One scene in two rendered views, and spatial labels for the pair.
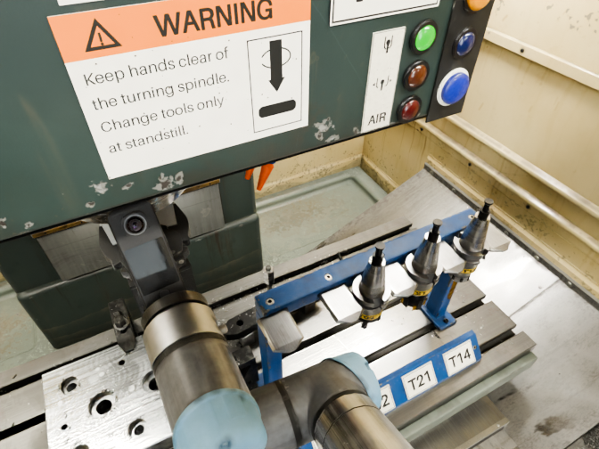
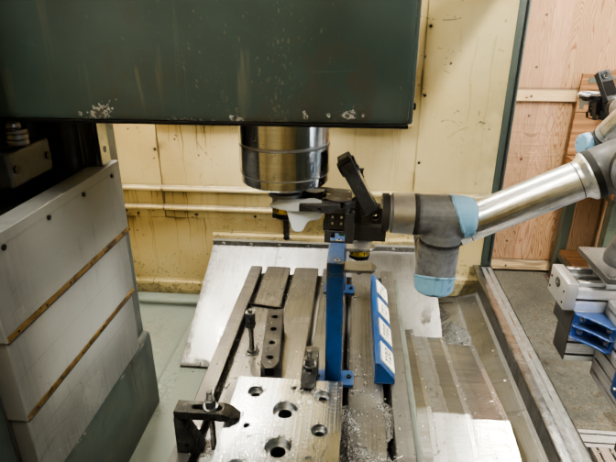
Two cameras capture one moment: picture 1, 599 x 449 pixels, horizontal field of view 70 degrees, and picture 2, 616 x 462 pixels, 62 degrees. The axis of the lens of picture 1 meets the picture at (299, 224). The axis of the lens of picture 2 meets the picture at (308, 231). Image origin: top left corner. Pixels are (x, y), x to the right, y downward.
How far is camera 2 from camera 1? 0.94 m
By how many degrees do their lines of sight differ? 51
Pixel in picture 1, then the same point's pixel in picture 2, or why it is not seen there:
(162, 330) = (404, 198)
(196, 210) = (123, 333)
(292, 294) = (339, 252)
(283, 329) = (359, 264)
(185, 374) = (435, 197)
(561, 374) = (404, 291)
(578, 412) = (427, 300)
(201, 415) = (458, 198)
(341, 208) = (156, 326)
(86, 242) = (60, 412)
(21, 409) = not seen: outside the picture
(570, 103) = not seen: hidden behind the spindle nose
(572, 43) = not seen: hidden behind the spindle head
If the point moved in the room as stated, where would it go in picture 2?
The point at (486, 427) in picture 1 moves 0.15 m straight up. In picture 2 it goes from (410, 338) to (413, 299)
